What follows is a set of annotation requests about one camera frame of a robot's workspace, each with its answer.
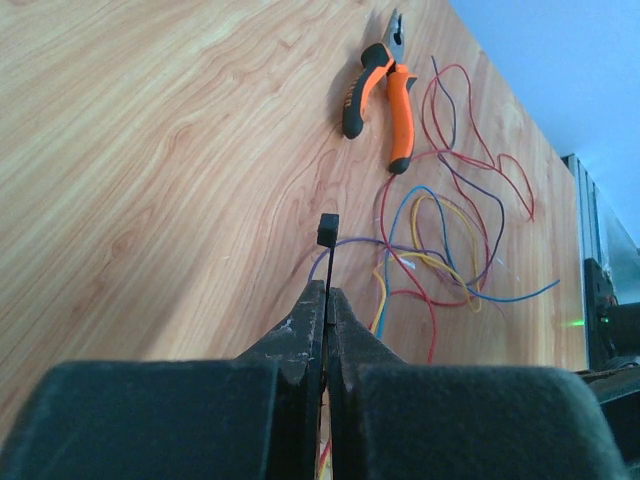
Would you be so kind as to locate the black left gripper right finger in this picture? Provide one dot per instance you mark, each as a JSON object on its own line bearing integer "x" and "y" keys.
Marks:
{"x": 394, "y": 420}

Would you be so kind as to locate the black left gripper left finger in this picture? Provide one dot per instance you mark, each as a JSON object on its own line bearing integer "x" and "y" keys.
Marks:
{"x": 255, "y": 416}

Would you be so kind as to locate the black zip tie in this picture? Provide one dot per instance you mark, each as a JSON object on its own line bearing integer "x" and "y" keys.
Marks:
{"x": 327, "y": 236}

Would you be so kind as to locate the orange black needle-nose pliers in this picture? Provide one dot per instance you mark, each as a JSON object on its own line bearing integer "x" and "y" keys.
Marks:
{"x": 383, "y": 61}

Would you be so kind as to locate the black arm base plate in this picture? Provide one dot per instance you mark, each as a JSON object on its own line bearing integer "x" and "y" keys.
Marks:
{"x": 612, "y": 336}

